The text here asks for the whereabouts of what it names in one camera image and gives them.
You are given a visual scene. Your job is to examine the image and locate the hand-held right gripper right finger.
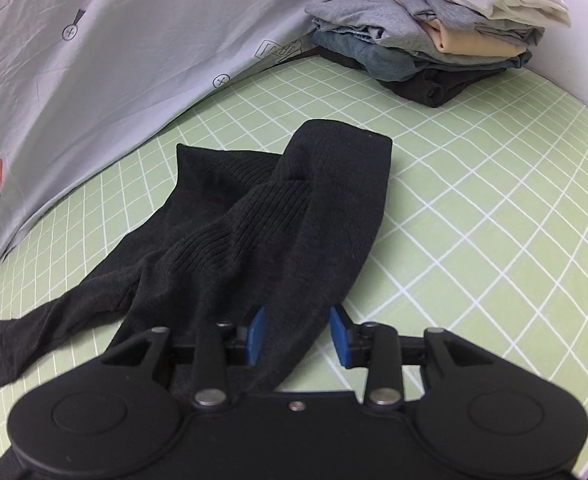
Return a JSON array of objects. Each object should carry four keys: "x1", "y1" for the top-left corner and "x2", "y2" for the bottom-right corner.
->
[{"x1": 329, "y1": 305, "x2": 497, "y2": 409}]

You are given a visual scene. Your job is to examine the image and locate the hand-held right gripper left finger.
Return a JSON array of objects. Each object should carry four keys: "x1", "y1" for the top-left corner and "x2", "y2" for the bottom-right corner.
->
[{"x1": 99, "y1": 306, "x2": 267, "y2": 409}]

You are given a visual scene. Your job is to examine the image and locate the pair of black socks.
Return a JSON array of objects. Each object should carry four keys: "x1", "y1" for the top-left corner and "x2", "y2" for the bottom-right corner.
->
[{"x1": 0, "y1": 119, "x2": 393, "y2": 398}]

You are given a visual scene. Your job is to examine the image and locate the stack of folded clothes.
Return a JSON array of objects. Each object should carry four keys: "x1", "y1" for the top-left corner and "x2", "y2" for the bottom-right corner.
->
[{"x1": 304, "y1": 0, "x2": 572, "y2": 109}]

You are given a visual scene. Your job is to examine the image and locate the grey printed quilt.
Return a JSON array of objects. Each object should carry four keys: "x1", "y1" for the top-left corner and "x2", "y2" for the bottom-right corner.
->
[{"x1": 0, "y1": 0, "x2": 369, "y2": 301}]

